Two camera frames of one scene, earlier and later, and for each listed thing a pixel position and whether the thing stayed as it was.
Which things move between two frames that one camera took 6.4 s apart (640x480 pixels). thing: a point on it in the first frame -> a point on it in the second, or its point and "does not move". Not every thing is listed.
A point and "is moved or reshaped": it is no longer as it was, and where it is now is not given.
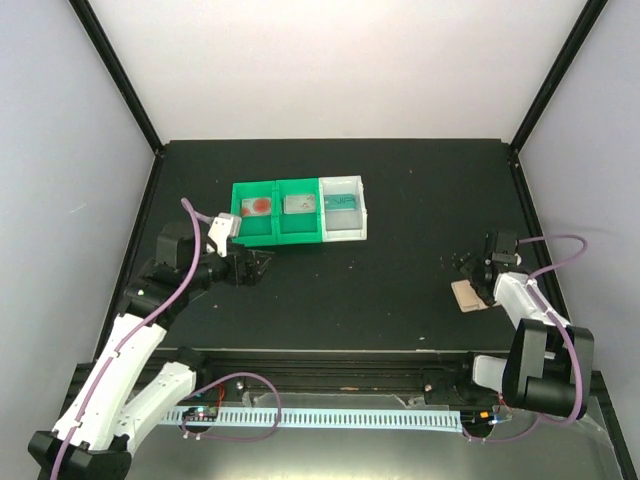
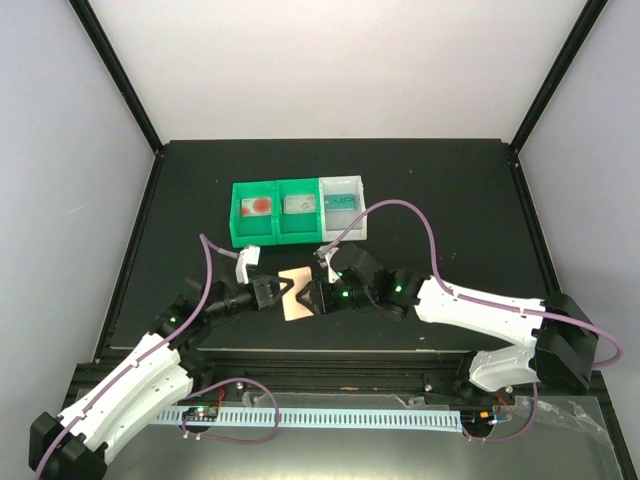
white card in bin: [295, 204] does not move
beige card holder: [466, 296] is moved or reshaped
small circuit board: [201, 414] does not move
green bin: [298, 229] does not move
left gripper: [252, 276] -> [262, 291]
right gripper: [466, 263] -> [322, 300]
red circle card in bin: [256, 206] does not move
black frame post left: [100, 41] does not move
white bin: [343, 225] does not move
